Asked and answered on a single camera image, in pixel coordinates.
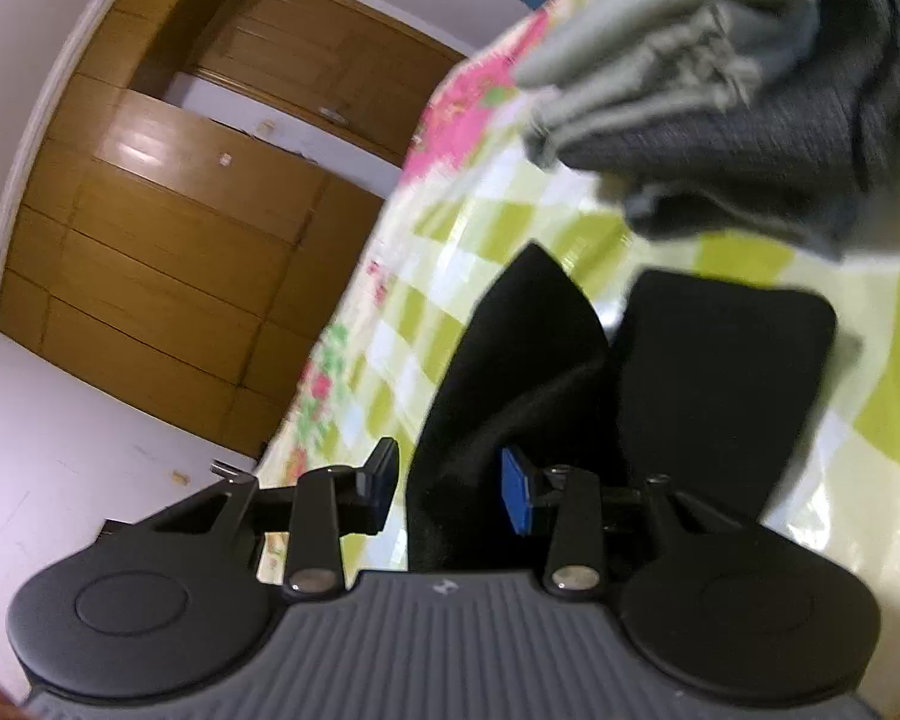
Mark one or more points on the wooden wardrobe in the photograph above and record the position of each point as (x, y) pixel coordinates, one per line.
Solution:
(180, 240)

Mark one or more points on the dark grey folded cloth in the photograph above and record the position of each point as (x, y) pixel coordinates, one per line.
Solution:
(795, 142)

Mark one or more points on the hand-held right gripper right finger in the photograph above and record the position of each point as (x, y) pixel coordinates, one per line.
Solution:
(514, 493)

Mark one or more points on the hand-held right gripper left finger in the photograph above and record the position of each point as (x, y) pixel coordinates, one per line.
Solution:
(379, 491)

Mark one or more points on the light grey folded cloth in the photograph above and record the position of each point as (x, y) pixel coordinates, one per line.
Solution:
(645, 45)

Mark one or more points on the black pants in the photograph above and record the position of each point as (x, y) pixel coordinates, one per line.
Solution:
(529, 382)

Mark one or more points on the checked floral printed blanket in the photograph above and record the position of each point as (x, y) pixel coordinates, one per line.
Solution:
(480, 240)

